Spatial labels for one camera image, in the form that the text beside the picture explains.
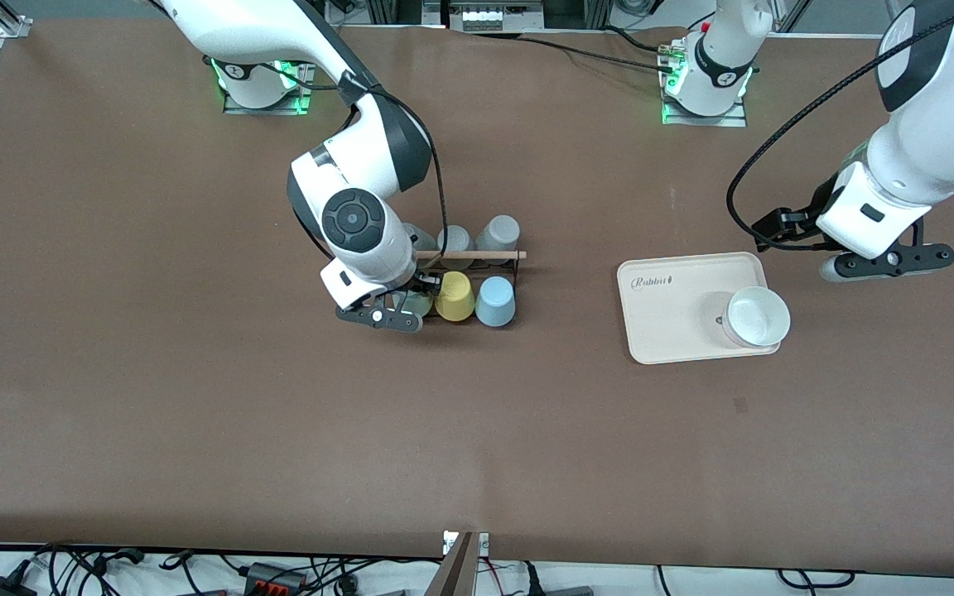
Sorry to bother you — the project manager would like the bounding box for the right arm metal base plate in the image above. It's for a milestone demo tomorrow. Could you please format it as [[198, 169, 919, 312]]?
[[222, 60, 317, 116]]

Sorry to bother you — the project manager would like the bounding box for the black looped floor cable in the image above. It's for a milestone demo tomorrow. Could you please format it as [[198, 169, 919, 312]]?
[[778, 568, 856, 591]]

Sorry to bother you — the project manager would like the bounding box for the grey adapter with red connectors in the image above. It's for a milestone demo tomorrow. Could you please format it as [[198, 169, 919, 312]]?
[[243, 562, 309, 596]]

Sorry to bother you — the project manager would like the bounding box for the white bowl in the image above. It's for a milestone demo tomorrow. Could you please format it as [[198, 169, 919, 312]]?
[[720, 286, 793, 349]]

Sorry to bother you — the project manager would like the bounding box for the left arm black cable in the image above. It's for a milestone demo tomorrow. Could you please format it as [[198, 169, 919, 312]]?
[[726, 0, 954, 251]]

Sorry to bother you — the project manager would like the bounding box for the black wire cup rack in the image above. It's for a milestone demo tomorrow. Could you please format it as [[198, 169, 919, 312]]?
[[398, 248, 528, 325]]

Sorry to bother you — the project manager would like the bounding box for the yellow plastic cup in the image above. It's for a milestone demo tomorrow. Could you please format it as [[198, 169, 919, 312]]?
[[434, 272, 476, 323]]

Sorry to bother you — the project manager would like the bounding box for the cream tray with Rabbit print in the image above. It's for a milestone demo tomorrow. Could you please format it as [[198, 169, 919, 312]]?
[[616, 252, 783, 366]]

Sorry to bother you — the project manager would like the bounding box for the wooden wedge post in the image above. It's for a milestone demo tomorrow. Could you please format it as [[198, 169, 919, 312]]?
[[427, 531, 479, 596]]

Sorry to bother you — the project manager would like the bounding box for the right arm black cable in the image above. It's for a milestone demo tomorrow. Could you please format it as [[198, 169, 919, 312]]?
[[287, 65, 450, 276]]

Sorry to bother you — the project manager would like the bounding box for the black braided table cable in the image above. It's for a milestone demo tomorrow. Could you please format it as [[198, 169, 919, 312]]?
[[517, 31, 678, 72]]

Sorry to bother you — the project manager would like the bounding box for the white power strip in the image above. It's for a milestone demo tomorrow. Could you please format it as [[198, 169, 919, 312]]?
[[449, 0, 546, 33]]

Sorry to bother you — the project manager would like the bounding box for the light blue plastic cup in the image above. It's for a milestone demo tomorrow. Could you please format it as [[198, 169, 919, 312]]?
[[475, 276, 517, 329]]

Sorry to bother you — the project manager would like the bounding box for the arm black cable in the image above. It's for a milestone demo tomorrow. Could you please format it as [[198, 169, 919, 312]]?
[[287, 65, 450, 276], [726, 0, 954, 251]]

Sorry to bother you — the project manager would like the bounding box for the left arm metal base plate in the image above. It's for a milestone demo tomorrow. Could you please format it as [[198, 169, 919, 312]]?
[[660, 40, 749, 128]]

